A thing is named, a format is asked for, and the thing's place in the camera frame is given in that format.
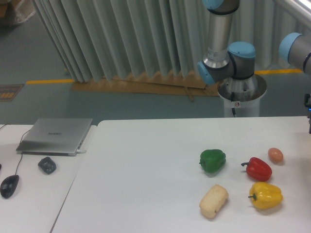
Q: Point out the red bell pepper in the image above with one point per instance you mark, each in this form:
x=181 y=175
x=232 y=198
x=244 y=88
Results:
x=258 y=169

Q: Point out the silver closed laptop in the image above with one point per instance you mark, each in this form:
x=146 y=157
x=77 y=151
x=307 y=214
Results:
x=55 y=136

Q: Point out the green bell pepper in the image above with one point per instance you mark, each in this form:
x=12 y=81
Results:
x=212 y=160

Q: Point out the flat brown cardboard sheet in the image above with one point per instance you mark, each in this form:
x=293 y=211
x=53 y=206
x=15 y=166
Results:
x=191 y=85

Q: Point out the yellow bell pepper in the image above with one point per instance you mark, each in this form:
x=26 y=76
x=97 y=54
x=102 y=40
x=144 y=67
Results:
x=265 y=196

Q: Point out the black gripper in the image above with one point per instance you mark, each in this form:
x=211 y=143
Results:
x=307 y=104

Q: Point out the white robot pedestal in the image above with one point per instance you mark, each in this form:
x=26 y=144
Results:
x=241 y=98

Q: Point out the brown egg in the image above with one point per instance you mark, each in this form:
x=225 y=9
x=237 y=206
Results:
x=275 y=155

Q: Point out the black computer mouse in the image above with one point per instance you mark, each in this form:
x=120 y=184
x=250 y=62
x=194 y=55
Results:
x=8 y=186

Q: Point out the grey folding curtain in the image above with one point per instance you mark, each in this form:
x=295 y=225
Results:
x=119 y=38

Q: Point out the beige bread loaf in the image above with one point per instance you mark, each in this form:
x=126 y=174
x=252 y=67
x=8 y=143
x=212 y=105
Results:
x=213 y=200

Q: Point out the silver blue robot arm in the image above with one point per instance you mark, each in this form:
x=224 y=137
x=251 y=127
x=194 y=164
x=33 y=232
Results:
x=233 y=66

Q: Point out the small black plastic tray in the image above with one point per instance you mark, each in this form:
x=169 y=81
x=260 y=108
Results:
x=47 y=165

